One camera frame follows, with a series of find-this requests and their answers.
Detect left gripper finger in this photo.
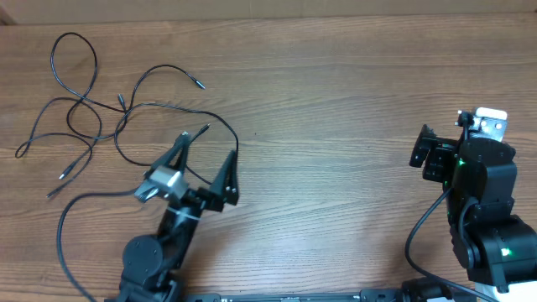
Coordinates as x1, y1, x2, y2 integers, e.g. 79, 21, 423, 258
209, 150, 239, 206
144, 132, 191, 176

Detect black audio jack cable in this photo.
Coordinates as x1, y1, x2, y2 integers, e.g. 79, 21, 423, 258
50, 32, 207, 141

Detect black thin usb cable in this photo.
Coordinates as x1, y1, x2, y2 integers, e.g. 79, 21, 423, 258
13, 96, 105, 200

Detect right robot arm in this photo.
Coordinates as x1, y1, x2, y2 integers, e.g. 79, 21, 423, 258
398, 121, 536, 301

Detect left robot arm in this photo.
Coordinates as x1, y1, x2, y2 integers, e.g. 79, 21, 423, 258
114, 133, 239, 301

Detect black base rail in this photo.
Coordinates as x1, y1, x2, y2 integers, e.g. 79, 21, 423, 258
182, 289, 413, 302

